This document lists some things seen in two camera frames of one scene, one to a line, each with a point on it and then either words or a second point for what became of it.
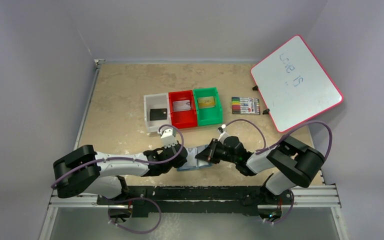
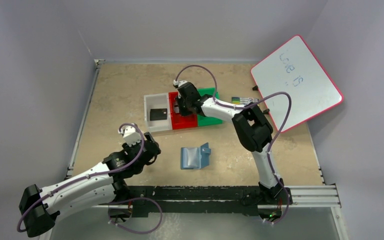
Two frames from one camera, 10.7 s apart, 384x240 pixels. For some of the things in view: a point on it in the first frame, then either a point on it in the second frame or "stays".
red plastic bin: (185, 119) stays
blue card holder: (192, 162) stays
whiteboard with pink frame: (293, 85) stays
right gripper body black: (214, 150) to (181, 105)
